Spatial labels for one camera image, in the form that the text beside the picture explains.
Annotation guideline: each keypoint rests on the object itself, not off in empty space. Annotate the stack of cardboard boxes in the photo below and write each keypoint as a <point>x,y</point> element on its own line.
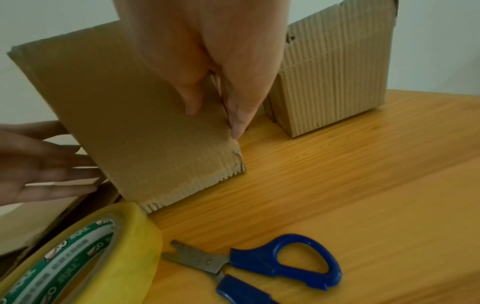
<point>22,228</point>

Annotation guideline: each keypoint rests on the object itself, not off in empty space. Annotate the yellow tape roll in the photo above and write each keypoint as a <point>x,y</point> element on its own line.
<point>138,252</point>

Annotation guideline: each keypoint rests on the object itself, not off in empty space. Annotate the person's right hand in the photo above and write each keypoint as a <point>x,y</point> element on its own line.
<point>225,35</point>

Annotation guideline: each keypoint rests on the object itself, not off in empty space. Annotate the person's left hand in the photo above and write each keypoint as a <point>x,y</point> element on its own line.
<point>33,166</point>

